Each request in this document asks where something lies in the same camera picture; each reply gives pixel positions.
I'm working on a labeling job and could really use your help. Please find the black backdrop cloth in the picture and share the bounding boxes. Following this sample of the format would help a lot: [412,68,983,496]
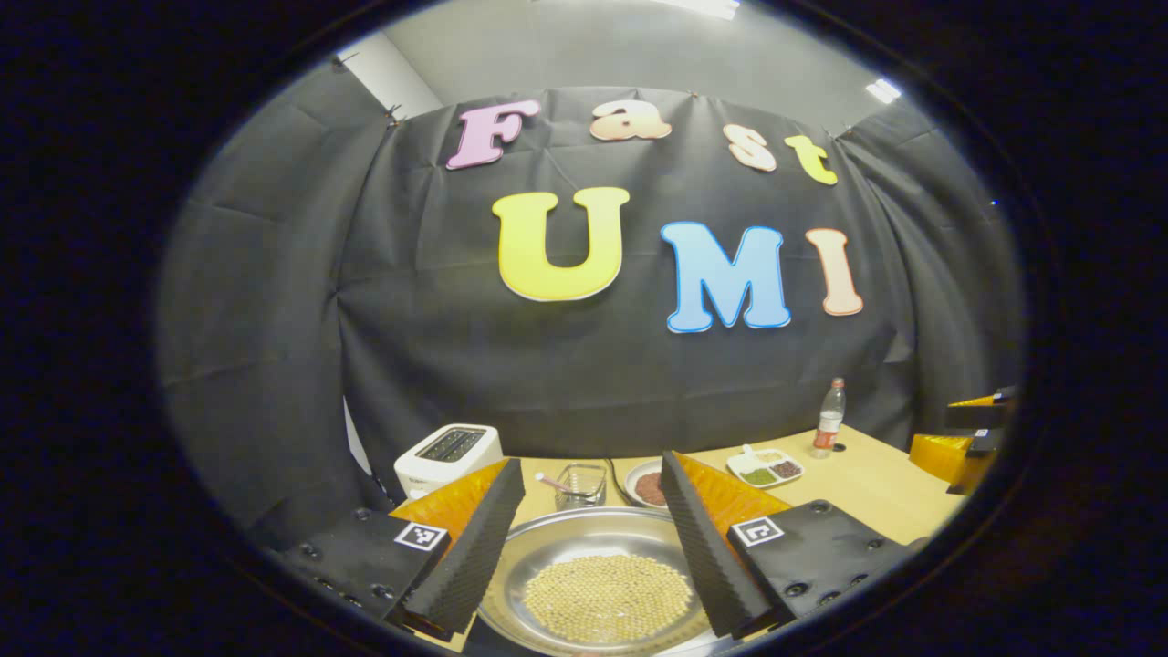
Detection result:
[157,59,1023,548]

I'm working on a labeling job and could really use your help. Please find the pile of soybeans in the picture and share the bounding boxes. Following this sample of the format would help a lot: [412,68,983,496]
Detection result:
[522,553,694,645]

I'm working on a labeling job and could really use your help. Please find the white toaster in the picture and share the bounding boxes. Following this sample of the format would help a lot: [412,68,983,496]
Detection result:
[394,424,504,500]

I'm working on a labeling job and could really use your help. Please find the stainless steel pot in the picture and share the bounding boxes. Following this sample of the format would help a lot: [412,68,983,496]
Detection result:
[476,506,722,656]

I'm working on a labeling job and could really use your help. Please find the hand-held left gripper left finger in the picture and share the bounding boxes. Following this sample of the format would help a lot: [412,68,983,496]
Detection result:
[274,458,527,641]

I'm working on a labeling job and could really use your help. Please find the clear plastic water bottle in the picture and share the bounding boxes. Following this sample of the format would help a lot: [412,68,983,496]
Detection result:
[812,378,847,460]

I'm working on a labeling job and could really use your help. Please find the white divided bean dish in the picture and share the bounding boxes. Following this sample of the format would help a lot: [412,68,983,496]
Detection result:
[726,444,805,489]

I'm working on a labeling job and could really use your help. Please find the round white plate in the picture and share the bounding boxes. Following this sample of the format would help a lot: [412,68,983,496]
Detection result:
[623,457,667,509]

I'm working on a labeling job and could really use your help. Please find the wire mesh basket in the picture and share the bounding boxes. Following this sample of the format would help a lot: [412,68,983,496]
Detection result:
[554,463,609,511]

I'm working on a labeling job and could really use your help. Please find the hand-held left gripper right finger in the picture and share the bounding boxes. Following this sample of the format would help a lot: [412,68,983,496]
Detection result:
[660,450,913,640]

